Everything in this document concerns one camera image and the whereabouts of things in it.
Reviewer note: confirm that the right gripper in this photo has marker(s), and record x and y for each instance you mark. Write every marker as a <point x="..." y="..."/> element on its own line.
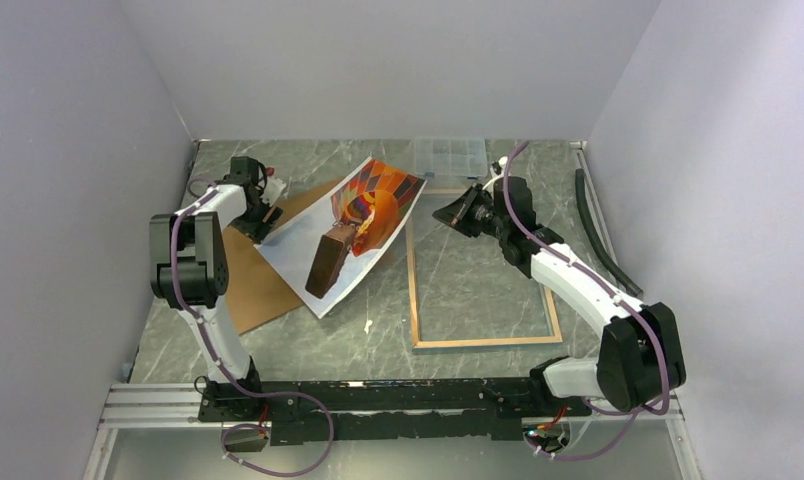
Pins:
<point x="457" y="212"/>

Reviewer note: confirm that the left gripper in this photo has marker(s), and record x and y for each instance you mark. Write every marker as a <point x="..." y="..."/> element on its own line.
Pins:
<point x="257" y="230"/>

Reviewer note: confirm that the hot air balloon photo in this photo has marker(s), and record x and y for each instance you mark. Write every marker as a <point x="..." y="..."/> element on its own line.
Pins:
<point x="375" y="199"/>

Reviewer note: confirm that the brown backing board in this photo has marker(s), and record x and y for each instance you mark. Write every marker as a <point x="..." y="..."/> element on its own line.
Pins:
<point x="256" y="293"/>

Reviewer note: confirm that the blue picture frame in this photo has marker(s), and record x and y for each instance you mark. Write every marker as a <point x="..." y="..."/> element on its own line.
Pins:
<point x="463" y="295"/>

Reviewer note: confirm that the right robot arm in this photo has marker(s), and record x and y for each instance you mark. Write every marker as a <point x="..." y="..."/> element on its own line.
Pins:
<point x="639" y="362"/>

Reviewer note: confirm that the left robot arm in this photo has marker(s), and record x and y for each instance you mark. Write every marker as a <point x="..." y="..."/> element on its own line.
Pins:
<point x="188" y="266"/>

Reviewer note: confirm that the clear plastic organizer box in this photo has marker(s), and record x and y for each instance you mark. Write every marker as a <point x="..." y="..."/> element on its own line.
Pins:
<point x="459" y="157"/>

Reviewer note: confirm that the black base bar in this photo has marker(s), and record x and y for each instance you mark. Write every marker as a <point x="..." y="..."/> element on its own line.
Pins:
<point x="501" y="408"/>

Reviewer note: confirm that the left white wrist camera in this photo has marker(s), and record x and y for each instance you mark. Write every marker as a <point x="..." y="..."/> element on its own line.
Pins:
<point x="273" y="189"/>

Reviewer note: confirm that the aluminium rail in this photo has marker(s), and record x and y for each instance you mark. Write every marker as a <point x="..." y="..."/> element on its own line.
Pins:
<point x="178" y="405"/>

